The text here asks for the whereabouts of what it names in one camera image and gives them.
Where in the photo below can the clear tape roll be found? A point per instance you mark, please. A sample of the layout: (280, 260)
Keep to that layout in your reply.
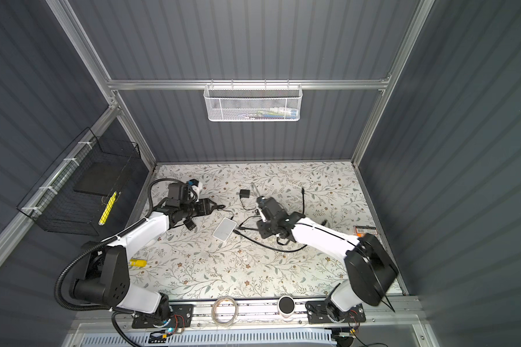
(224, 311)

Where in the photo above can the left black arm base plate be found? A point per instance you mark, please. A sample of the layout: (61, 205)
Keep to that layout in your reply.
(179, 316)

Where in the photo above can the aluminium front rail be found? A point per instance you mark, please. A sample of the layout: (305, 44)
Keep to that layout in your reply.
(263, 313)

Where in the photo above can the black foam pad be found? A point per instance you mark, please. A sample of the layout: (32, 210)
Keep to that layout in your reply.
(103, 179)

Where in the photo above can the white network switch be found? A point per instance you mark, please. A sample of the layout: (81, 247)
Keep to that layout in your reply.
(224, 230)

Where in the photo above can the yellow green marker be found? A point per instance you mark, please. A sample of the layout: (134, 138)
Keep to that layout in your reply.
(107, 210)

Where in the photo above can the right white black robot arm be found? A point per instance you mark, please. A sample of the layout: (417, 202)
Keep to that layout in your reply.
(370, 269)

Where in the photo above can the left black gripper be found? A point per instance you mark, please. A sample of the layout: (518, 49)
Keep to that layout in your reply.
(205, 207)

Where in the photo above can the black wire basket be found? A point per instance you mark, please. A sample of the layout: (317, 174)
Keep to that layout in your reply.
(54, 206)

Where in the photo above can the white wire mesh basket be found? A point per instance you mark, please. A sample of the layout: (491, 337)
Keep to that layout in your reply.
(253, 105)

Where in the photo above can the pack of coloured markers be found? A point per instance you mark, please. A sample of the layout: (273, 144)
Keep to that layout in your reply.
(363, 230)

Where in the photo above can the small yellow block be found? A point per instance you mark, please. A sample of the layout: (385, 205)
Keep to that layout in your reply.
(138, 263)

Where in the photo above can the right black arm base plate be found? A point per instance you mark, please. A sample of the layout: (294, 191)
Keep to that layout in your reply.
(325, 312)

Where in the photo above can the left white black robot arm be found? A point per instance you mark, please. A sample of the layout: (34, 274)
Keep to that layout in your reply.
(99, 279)

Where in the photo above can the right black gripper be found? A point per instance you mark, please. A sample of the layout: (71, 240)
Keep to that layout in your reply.
(263, 230)

